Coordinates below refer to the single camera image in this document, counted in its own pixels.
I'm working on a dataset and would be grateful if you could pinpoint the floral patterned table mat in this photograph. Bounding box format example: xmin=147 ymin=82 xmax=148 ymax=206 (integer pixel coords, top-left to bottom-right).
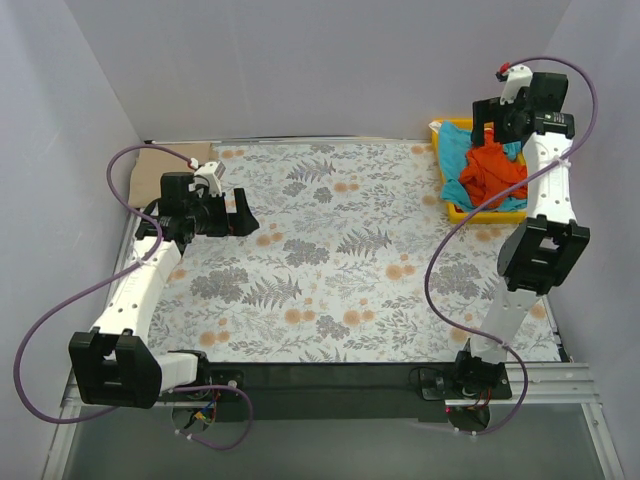
xmin=102 ymin=141 xmax=562 ymax=364

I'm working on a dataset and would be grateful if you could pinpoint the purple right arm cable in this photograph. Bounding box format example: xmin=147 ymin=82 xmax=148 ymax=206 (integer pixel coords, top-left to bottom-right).
xmin=424 ymin=55 xmax=600 ymax=436

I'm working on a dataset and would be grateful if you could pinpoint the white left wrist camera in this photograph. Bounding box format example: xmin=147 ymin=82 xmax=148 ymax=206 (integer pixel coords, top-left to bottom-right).
xmin=193 ymin=161 xmax=226 ymax=197

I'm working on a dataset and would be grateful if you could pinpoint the beige folded cloth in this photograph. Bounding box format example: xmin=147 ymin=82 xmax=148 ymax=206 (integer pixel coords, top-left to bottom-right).
xmin=128 ymin=142 xmax=211 ymax=209

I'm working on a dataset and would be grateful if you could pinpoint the orange t shirt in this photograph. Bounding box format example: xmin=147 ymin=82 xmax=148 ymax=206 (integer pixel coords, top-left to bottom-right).
xmin=459 ymin=140 xmax=528 ymax=207

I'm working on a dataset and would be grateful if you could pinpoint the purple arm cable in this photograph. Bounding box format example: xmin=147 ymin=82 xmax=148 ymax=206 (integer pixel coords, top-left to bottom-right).
xmin=12 ymin=145 xmax=254 ymax=451
xmin=424 ymin=55 xmax=600 ymax=436

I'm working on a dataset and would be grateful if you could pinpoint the aluminium frame rail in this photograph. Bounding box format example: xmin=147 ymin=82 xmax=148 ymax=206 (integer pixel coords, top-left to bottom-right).
xmin=61 ymin=362 xmax=601 ymax=407

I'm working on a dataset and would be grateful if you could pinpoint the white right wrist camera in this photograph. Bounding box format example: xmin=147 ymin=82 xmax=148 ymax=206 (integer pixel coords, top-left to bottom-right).
xmin=496 ymin=63 xmax=533 ymax=105

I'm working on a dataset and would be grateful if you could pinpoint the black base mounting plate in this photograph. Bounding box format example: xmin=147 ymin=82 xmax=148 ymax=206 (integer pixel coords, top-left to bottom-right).
xmin=153 ymin=361 xmax=513 ymax=421

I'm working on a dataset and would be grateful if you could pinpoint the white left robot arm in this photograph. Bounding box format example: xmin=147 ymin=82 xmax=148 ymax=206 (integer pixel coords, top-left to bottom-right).
xmin=69 ymin=162 xmax=259 ymax=409

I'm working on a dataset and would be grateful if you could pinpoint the blue t shirt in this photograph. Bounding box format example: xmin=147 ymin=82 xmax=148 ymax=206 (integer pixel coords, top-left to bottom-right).
xmin=438 ymin=121 xmax=527 ymax=212

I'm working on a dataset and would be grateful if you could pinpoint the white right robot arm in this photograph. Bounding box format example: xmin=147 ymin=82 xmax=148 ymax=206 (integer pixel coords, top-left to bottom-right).
xmin=453 ymin=65 xmax=590 ymax=397

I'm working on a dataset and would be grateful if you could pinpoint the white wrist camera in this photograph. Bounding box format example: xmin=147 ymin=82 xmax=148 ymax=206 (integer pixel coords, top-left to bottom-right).
xmin=496 ymin=63 xmax=533 ymax=105
xmin=193 ymin=161 xmax=226 ymax=197

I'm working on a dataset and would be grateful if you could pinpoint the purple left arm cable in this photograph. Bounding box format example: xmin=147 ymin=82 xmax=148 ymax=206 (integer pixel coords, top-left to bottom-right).
xmin=12 ymin=145 xmax=254 ymax=451

